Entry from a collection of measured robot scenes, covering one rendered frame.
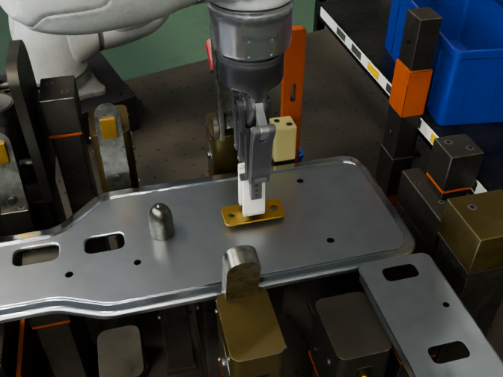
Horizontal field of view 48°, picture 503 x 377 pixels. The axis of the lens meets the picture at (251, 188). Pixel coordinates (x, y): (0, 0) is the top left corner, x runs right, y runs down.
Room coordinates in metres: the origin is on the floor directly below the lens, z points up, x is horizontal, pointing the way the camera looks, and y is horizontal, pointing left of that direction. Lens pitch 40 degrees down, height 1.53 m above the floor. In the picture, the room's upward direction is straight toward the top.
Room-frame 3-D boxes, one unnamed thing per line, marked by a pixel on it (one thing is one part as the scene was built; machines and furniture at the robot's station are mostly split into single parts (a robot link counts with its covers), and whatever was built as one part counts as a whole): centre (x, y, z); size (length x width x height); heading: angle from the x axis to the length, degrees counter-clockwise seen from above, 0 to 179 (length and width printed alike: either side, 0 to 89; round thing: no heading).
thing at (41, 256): (0.51, 0.28, 0.84); 0.12 x 0.05 x 0.29; 14
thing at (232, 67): (0.58, 0.00, 1.21); 0.08 x 0.07 x 0.09; 14
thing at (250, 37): (0.58, 0.00, 1.28); 0.09 x 0.09 x 0.06
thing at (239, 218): (0.58, 0.00, 1.01); 0.08 x 0.04 x 0.01; 104
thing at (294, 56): (0.76, -0.06, 0.95); 0.03 x 0.01 x 0.50; 104
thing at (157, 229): (0.55, 0.12, 1.02); 0.03 x 0.03 x 0.07
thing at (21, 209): (0.62, 0.34, 0.85); 0.04 x 0.03 x 0.29; 104
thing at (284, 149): (0.72, -0.05, 0.88); 0.04 x 0.04 x 0.37; 14
